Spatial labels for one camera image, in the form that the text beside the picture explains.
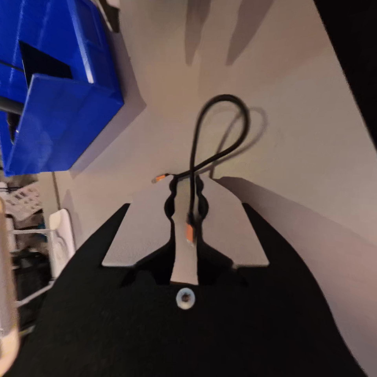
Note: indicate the blue plastic bin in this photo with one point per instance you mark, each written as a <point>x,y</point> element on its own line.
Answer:
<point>64,123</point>

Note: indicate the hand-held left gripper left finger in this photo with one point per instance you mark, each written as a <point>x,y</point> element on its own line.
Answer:
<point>138,232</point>

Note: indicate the white folding stand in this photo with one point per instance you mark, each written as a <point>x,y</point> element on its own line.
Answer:
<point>63,235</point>

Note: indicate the printed cardboard box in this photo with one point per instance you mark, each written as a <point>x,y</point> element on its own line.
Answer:
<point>23,200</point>

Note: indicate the grey desk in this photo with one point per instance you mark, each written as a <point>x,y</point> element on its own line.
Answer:
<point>294,147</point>

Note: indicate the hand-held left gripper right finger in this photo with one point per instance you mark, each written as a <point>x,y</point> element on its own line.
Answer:
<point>235,232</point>

